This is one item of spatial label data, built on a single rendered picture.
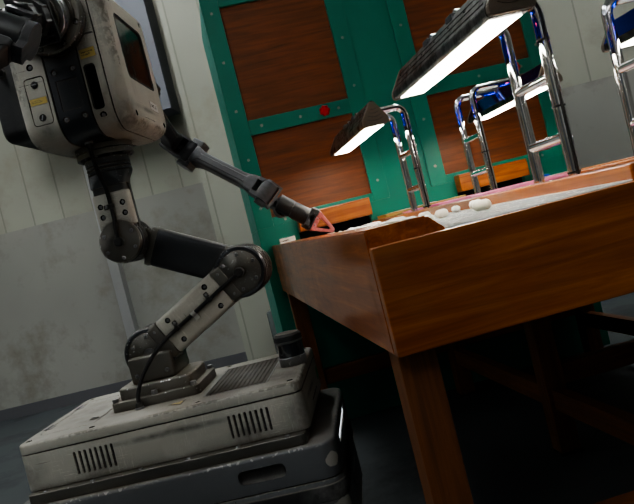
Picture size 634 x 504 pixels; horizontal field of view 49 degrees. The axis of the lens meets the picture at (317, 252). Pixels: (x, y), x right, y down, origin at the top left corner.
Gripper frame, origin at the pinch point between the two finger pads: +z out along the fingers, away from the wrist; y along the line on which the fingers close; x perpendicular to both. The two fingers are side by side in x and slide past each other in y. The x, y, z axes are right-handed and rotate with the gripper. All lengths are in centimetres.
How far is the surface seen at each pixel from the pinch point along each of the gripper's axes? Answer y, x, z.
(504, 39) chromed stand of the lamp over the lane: -85, -44, 5
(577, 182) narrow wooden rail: -111, -15, 21
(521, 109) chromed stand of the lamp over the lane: -84, -32, 15
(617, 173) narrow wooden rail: -124, -15, 21
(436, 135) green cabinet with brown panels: 55, -60, 28
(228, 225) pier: 240, 4, -33
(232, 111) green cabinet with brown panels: 53, -29, -50
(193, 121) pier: 240, -47, -84
